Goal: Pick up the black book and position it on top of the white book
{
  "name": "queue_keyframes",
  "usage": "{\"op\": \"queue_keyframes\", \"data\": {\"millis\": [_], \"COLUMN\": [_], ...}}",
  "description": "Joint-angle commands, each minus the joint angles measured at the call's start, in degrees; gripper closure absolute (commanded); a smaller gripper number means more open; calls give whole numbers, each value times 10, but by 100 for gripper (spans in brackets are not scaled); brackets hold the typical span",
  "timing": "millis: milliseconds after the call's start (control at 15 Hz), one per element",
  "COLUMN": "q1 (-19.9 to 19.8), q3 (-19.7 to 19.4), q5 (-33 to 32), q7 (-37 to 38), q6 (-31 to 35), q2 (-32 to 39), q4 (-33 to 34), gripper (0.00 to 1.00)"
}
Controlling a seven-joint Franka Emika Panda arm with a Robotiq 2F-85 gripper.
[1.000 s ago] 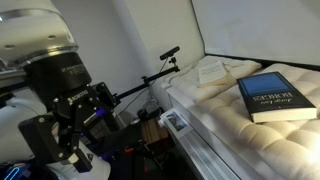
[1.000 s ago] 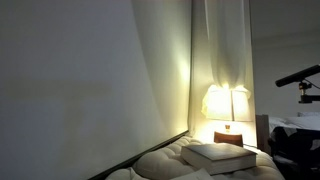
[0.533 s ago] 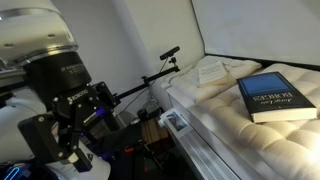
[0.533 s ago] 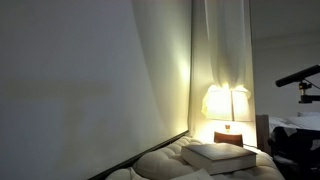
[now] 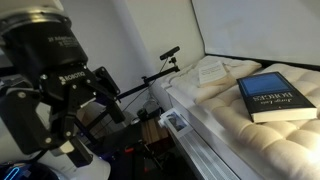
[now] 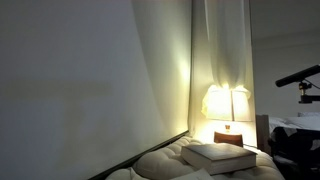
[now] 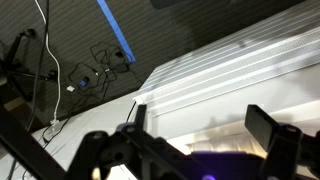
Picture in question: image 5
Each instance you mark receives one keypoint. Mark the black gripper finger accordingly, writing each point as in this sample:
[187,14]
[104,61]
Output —
[23,120]

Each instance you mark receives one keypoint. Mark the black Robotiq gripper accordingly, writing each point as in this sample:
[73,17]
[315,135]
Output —
[46,50]

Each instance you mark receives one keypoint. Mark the black book with blue cover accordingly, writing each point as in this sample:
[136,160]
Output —
[273,93]

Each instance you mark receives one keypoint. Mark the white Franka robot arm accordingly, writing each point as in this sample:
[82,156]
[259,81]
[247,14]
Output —
[26,6]

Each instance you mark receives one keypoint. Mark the white book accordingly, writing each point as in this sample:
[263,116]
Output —
[212,72]

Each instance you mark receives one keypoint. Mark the black round clamp device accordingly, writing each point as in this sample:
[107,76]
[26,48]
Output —
[148,111]

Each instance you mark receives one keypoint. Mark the wooden slat box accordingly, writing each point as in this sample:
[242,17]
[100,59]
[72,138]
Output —
[155,131]

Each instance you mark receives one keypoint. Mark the photo print card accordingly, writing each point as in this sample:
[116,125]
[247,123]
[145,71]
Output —
[176,121]

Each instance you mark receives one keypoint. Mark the white ribbed bed base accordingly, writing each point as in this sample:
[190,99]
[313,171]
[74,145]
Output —
[203,156]

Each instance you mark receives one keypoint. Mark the cream tufted mattress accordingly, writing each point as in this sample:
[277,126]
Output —
[240,110]

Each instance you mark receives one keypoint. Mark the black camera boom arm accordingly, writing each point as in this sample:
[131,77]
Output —
[146,81]

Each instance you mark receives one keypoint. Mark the black stereo camera bar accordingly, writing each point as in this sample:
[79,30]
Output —
[169,53]

